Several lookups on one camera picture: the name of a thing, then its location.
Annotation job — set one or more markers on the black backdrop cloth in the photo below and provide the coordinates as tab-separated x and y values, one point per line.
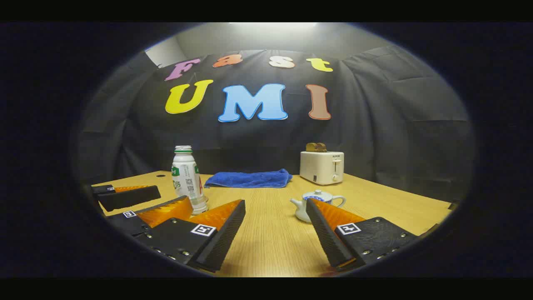
374	125

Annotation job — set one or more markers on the white blue-patterned teacup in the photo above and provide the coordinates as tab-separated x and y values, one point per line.
300	210

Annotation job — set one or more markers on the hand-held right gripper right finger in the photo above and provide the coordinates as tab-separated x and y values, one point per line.
322	233

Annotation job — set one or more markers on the blue towel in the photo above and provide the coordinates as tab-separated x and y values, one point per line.
250	179

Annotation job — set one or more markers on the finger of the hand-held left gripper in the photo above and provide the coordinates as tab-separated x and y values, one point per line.
129	198
120	221

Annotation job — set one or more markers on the white toaster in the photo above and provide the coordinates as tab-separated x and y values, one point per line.
320	166

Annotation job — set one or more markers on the white water bottle green label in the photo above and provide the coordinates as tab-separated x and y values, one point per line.
187	175

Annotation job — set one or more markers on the ceiling light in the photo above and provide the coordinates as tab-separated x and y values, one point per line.
272	25

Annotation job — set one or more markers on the brown toast slice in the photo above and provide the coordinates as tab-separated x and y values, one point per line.
311	147
322	147

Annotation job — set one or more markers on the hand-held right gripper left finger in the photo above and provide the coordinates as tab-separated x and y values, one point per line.
225	237

